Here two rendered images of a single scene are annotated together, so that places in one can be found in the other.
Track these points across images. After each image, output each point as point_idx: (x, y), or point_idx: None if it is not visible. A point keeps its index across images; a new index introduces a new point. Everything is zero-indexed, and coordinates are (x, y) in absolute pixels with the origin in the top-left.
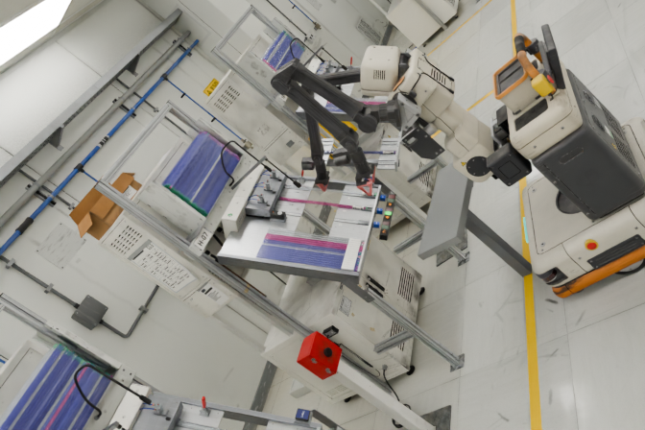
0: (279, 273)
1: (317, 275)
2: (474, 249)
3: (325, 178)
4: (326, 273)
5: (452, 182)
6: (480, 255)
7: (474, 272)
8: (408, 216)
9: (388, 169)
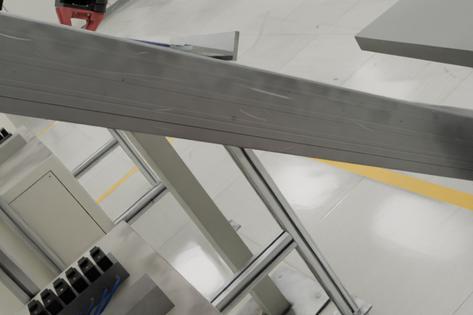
0: (125, 129)
1: (346, 138)
2: (362, 285)
3: None
4: (396, 112)
5: (455, 2)
6: (396, 285)
7: (418, 313)
8: (262, 186)
9: (218, 51)
